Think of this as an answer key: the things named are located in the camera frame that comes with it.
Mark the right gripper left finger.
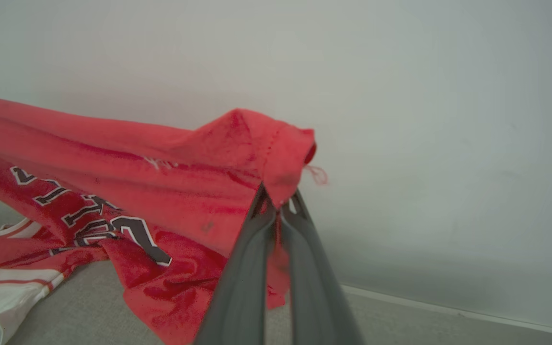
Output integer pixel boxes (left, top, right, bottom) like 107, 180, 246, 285
194, 184, 279, 345

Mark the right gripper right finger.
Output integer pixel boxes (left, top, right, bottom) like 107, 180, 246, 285
278, 189, 365, 345

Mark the red white jersey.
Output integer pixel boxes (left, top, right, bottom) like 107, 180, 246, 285
0, 92, 328, 345

